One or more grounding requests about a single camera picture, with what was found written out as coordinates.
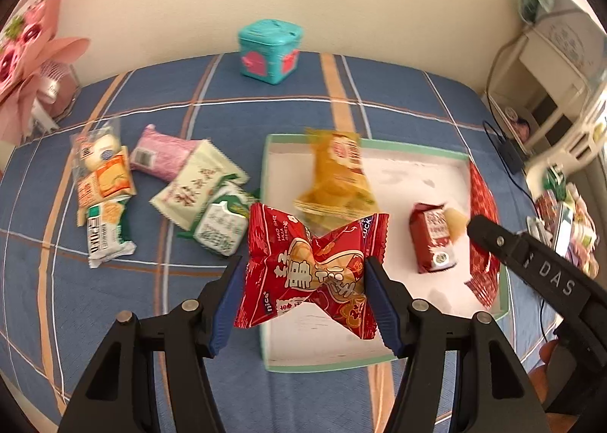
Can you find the white wooden shelf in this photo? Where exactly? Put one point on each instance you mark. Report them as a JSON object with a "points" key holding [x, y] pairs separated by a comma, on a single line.
{"points": [[531, 58]]}

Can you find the pale patterned cloth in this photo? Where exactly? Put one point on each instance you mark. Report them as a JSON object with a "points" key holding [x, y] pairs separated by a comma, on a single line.
{"points": [[574, 35]]}

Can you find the orange cake packet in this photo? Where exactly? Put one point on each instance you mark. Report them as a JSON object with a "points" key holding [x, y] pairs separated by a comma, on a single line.
{"points": [[106, 182]]}

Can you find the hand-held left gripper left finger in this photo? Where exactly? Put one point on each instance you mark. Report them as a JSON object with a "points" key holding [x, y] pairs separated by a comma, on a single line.
{"points": [[227, 302]]}

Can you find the red patterned candy bag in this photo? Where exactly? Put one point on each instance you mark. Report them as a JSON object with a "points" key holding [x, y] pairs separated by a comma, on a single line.
{"points": [[308, 281]]}

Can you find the cream curved furniture frame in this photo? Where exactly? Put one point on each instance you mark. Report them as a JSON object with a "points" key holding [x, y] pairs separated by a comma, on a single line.
{"points": [[583, 129]]}

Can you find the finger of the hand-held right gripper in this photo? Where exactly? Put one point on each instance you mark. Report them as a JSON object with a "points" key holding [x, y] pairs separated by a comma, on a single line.
{"points": [[495, 241]]}

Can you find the mint-edged white cardboard tray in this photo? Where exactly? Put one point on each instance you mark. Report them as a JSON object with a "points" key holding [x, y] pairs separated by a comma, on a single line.
{"points": [[308, 347]]}

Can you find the small green white snack packet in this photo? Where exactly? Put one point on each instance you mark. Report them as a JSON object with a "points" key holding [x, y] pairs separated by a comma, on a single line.
{"points": [[106, 234]]}

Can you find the yellow snack packet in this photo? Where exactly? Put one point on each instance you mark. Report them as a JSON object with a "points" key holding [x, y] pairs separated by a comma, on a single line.
{"points": [[332, 186]]}

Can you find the pink snack packet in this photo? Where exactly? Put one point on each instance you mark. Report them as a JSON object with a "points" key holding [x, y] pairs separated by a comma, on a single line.
{"points": [[159, 153]]}

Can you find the dark green white snack packet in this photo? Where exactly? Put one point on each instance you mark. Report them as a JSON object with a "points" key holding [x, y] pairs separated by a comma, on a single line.
{"points": [[220, 227]]}

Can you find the pale yellow jelly snack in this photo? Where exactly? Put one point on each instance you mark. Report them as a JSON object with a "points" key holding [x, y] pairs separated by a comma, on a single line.
{"points": [[456, 224]]}

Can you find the clear round cake packet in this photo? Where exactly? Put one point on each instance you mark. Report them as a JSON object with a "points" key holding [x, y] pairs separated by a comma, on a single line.
{"points": [[99, 146]]}

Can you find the pale green snack packet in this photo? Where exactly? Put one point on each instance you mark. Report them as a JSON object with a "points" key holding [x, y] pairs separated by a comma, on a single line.
{"points": [[189, 186]]}

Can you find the blue plaid bedsheet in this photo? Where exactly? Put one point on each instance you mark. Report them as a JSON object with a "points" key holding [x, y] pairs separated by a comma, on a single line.
{"points": [[142, 300]]}

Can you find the clear glass vase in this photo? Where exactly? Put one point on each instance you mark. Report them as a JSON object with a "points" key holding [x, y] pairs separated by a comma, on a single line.
{"points": [[59, 91]]}

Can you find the pink flower bouquet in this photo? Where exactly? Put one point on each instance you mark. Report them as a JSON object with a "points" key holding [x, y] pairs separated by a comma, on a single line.
{"points": [[28, 82]]}

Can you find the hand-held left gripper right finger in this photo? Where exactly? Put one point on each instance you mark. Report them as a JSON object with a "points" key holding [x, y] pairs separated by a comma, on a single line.
{"points": [[384, 314]]}

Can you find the black power adapter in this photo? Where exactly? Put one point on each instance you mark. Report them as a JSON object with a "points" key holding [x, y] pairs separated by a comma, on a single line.
{"points": [[511, 155]]}

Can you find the teal toy box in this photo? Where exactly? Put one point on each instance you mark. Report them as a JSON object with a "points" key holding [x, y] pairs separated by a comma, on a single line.
{"points": [[268, 49]]}

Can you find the pile of colourful small packets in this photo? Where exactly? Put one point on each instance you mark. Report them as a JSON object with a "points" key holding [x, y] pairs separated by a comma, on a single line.
{"points": [[576, 224]]}

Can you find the person's right hand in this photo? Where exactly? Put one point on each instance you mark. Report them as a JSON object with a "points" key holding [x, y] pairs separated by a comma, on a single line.
{"points": [[547, 352]]}

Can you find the red gold-label packet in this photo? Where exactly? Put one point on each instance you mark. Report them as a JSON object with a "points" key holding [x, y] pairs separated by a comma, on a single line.
{"points": [[481, 196]]}

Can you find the small red carton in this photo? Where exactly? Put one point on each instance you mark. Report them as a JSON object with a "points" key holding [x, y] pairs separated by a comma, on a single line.
{"points": [[431, 243]]}

